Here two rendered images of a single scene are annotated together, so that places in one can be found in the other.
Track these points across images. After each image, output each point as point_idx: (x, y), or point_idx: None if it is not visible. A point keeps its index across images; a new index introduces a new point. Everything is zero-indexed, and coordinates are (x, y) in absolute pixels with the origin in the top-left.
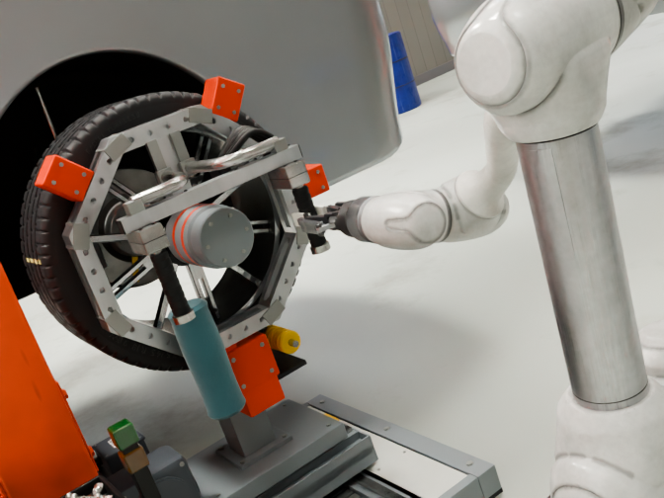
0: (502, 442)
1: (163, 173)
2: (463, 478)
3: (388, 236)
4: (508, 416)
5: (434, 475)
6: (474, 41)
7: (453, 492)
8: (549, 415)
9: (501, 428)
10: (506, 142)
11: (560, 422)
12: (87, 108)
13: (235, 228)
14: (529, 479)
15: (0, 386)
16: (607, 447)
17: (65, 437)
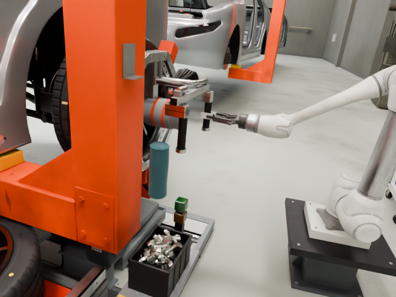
0: (198, 211)
1: (158, 78)
2: (207, 224)
3: (276, 132)
4: (193, 201)
5: (194, 224)
6: None
7: (207, 230)
8: (209, 202)
9: (194, 206)
10: (333, 109)
11: (361, 203)
12: (46, 23)
13: None
14: (220, 224)
15: (128, 175)
16: (378, 211)
17: (138, 205)
